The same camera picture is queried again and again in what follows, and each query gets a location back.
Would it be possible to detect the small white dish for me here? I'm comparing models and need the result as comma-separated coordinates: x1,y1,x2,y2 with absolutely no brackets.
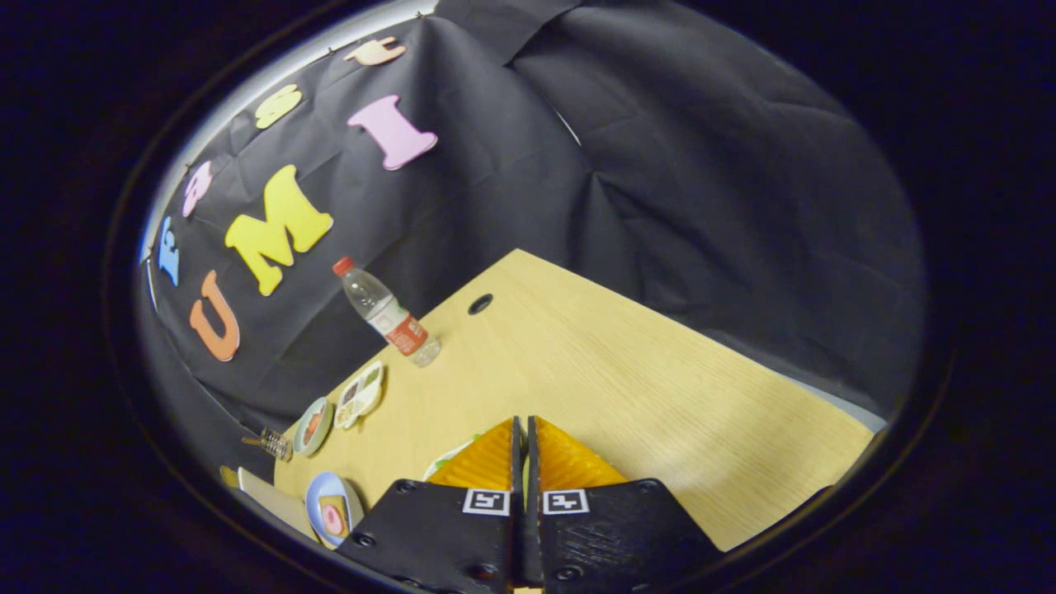
422,437,479,481

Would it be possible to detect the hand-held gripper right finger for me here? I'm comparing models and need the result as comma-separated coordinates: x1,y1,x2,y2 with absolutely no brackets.
526,416,723,594

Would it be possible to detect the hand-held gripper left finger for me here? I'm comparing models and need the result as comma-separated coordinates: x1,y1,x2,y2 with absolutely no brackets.
337,416,527,594

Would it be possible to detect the white toaster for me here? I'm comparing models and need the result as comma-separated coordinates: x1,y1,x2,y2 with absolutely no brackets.
238,466,323,544

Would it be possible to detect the blue plate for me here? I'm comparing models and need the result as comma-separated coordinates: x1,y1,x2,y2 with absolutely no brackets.
304,471,365,549

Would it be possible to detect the white divided condiment dish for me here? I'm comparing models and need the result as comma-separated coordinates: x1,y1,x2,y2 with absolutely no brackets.
334,361,385,430

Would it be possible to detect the clear red-capped plastic bottle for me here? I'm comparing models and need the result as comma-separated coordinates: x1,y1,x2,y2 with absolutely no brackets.
332,256,442,368

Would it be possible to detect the black backdrop cloth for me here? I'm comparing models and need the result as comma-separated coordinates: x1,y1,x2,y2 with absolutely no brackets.
136,0,929,488

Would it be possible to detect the pale green plate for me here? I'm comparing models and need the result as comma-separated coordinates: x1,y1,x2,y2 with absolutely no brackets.
293,397,334,458

